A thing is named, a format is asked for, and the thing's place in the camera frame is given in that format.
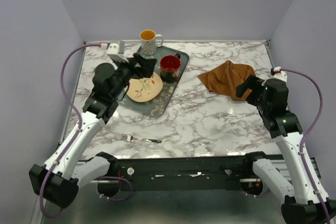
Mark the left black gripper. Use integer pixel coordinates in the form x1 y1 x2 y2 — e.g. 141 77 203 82
111 53 156 99

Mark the brown cloth napkin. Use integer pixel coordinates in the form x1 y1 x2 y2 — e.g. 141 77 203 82
198 60 256 101

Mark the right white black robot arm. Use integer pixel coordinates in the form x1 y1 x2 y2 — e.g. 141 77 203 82
236 72 335 223

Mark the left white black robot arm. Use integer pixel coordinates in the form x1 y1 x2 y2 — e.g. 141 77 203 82
29 53 157 209

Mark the white mug yellow inside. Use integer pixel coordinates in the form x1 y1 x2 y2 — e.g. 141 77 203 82
140 29 163 55

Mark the peach floral plate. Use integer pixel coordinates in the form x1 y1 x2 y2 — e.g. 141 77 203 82
127 73 163 103

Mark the red black mug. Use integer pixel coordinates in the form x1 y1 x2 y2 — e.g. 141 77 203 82
160 54 182 83

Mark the green floral tray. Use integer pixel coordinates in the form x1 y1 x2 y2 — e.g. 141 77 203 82
119 46 189 118

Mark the silver fork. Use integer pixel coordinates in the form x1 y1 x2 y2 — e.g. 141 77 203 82
121 134 162 143

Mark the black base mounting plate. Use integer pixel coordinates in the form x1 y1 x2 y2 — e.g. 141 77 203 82
103 156 260 191

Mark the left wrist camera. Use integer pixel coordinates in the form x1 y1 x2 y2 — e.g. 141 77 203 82
106 40 129 63

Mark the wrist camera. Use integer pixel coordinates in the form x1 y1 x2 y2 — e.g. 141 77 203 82
270 67 287 83
106 40 129 63

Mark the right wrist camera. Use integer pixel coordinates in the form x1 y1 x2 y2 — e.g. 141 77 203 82
270 67 287 83

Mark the aluminium frame rail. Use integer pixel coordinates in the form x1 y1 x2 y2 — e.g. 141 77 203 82
240 155 322 183

